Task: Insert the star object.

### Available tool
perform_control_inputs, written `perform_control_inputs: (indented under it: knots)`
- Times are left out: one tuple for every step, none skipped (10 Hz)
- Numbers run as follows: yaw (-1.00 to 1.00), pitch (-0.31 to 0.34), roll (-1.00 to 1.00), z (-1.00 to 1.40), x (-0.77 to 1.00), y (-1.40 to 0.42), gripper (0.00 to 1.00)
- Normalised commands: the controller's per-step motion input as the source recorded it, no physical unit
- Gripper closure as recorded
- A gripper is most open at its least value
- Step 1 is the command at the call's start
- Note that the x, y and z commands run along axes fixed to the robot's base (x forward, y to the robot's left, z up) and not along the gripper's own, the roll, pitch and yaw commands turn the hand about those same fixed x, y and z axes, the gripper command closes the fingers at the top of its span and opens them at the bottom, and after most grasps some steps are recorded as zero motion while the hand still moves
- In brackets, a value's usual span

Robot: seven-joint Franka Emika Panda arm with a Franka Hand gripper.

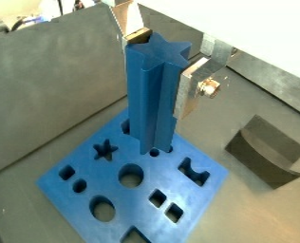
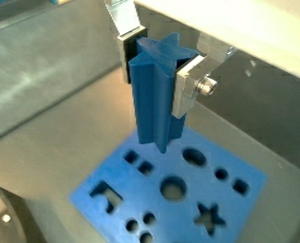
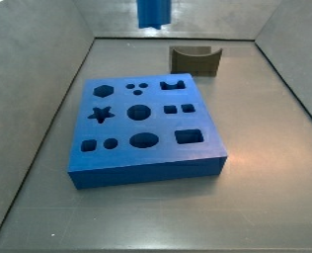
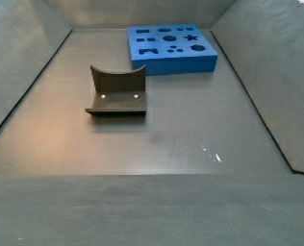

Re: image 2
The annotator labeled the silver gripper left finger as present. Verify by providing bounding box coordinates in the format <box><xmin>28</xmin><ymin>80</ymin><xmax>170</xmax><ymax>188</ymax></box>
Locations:
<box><xmin>104</xmin><ymin>0</ymin><xmax>147</xmax><ymax>84</ymax></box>

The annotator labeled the dark round base plate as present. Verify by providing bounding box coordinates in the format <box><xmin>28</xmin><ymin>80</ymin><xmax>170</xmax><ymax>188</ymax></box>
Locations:
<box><xmin>0</xmin><ymin>187</ymin><xmax>47</xmax><ymax>243</ymax></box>

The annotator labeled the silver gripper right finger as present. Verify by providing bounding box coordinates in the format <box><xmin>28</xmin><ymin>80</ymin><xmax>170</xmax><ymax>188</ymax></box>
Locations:
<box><xmin>171</xmin><ymin>32</ymin><xmax>236</xmax><ymax>119</ymax></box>

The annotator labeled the blue shape sorting board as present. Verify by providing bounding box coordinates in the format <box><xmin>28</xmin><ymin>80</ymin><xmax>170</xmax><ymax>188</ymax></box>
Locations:
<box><xmin>69</xmin><ymin>129</ymin><xmax>266</xmax><ymax>243</ymax></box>

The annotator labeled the blue star prism peg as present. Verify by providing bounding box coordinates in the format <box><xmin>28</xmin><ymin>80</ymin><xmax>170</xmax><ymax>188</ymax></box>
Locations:
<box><xmin>128</xmin><ymin>32</ymin><xmax>198</xmax><ymax>154</ymax></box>

